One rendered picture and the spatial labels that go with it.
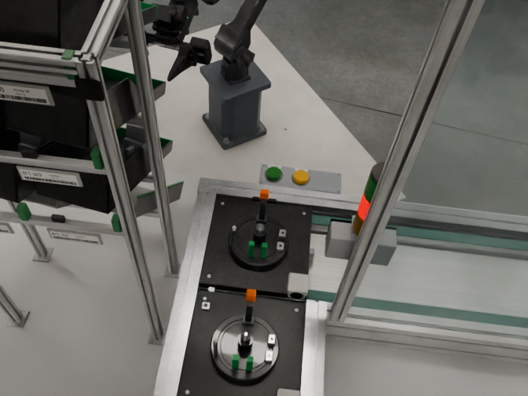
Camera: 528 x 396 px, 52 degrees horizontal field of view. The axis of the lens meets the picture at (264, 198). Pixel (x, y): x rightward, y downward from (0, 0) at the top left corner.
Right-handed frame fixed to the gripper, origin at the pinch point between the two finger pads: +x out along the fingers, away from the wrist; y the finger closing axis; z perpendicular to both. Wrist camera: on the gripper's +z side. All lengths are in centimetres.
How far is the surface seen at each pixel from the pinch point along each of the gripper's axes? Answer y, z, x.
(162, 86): 6.4, 9.0, 10.3
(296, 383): 44, -22, 51
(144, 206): 6.0, -7.3, 28.0
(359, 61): 37, -171, -141
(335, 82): 27, -165, -119
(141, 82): 8.0, 21.3, 17.8
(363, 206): 46, 9, 23
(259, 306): 32, -26, 37
